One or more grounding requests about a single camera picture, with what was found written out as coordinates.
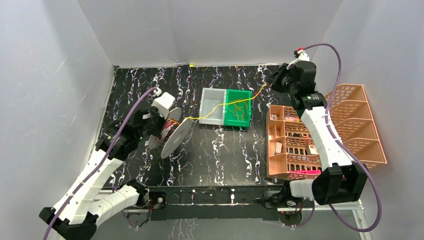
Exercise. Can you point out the green plastic bin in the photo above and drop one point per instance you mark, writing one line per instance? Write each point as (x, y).
(238, 111)

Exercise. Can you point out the orange desk organizer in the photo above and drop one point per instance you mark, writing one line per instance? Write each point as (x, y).
(353, 120)

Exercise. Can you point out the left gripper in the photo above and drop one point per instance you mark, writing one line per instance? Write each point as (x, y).
(154, 120)

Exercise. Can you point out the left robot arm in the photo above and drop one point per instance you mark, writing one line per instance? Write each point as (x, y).
(77, 215)

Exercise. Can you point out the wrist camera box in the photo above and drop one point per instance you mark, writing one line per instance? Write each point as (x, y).
(300, 55)
(164, 104)

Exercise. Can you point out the white stapler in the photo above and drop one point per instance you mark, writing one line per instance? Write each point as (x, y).
(277, 148)

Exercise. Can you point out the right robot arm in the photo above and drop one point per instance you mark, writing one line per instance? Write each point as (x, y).
(343, 176)

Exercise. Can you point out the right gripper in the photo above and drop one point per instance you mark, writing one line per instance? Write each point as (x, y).
(273, 80)

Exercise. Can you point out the pink marker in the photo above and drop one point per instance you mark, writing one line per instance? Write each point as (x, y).
(307, 172)

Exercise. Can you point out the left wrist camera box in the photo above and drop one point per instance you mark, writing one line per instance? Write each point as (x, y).
(164, 104)

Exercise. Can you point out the white plastic bin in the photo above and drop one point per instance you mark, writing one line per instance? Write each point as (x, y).
(211, 110)

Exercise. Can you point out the white cable spool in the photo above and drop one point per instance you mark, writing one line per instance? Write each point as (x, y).
(172, 135)

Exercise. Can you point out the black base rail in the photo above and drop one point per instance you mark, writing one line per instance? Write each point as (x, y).
(222, 202)

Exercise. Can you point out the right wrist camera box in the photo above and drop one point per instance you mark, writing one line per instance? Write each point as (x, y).
(300, 55)

